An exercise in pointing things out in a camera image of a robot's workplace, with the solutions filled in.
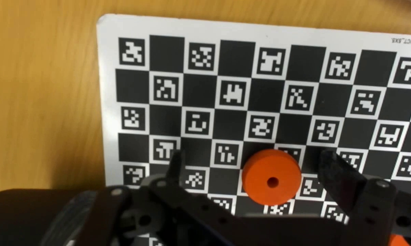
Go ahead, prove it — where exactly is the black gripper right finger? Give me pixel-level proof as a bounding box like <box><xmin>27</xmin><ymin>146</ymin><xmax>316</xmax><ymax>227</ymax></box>
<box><xmin>319</xmin><ymin>149</ymin><xmax>411</xmax><ymax>246</ymax></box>

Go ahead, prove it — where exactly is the black white checkerboard marker board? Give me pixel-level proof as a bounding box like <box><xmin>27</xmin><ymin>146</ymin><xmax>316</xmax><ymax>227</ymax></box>
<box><xmin>95</xmin><ymin>12</ymin><xmax>411</xmax><ymax>246</ymax></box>

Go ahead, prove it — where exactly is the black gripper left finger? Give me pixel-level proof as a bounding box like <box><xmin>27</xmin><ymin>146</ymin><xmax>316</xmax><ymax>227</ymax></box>
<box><xmin>96</xmin><ymin>149</ymin><xmax>243</xmax><ymax>246</ymax></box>

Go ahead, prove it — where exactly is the orange disc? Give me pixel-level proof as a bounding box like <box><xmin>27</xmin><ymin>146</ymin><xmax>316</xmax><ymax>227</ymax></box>
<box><xmin>387</xmin><ymin>233</ymin><xmax>411</xmax><ymax>246</ymax></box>
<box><xmin>240</xmin><ymin>148</ymin><xmax>303</xmax><ymax>208</ymax></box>

